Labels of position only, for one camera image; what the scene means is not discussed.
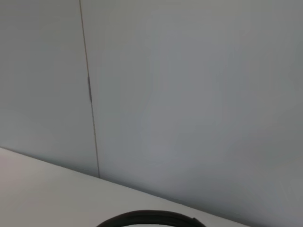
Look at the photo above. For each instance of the black round teapot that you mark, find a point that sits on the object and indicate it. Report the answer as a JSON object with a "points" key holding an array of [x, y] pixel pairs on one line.
{"points": [[146, 214]]}

